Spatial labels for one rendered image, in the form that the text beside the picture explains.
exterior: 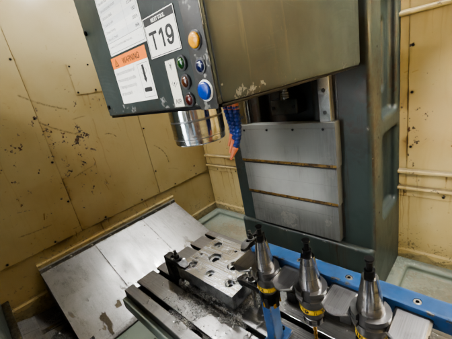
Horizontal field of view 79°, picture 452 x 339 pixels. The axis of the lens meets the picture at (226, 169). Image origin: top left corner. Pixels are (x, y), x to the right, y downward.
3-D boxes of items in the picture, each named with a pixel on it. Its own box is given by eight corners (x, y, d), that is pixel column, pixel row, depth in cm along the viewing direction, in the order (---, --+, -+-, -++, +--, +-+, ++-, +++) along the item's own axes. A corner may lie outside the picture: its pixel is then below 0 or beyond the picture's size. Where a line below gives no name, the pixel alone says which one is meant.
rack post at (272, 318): (274, 359, 74) (258, 270, 65) (258, 348, 78) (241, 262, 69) (293, 332, 81) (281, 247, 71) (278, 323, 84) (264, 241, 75)
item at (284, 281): (289, 296, 54) (288, 292, 54) (267, 286, 58) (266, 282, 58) (306, 274, 59) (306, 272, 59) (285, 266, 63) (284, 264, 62)
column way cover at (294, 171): (342, 244, 114) (333, 122, 98) (252, 219, 147) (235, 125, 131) (346, 238, 117) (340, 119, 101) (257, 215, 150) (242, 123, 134)
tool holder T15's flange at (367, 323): (399, 320, 46) (399, 309, 45) (379, 343, 43) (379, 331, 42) (363, 299, 51) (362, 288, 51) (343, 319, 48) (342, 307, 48)
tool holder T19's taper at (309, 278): (325, 279, 54) (322, 251, 52) (317, 294, 51) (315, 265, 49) (303, 273, 57) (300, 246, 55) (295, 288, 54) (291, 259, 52)
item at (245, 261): (247, 276, 62) (246, 273, 62) (229, 268, 66) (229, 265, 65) (264, 258, 67) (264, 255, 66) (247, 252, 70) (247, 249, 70)
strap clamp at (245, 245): (249, 270, 109) (243, 239, 105) (242, 268, 112) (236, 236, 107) (268, 252, 118) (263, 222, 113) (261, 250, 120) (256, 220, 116)
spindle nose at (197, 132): (237, 133, 84) (229, 93, 80) (194, 149, 75) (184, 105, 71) (206, 132, 96) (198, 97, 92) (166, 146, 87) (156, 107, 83)
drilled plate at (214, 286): (234, 309, 88) (231, 296, 86) (180, 276, 108) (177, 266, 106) (274, 267, 103) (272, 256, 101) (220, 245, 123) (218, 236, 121)
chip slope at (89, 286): (107, 384, 106) (83, 333, 97) (57, 307, 152) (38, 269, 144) (249, 255, 163) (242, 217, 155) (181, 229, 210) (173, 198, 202)
